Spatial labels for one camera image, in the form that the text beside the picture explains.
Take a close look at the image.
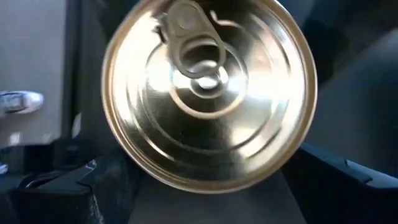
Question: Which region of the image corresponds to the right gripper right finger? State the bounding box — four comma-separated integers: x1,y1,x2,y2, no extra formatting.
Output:
281,142,398,224

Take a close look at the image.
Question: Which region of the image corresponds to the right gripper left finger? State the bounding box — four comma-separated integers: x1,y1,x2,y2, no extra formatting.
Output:
12,151,141,224

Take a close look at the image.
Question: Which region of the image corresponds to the gold lid seafood can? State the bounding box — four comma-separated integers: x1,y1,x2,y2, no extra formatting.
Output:
101,0,318,195

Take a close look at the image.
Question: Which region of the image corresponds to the black table mat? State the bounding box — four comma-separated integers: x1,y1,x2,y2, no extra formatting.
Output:
93,0,398,224

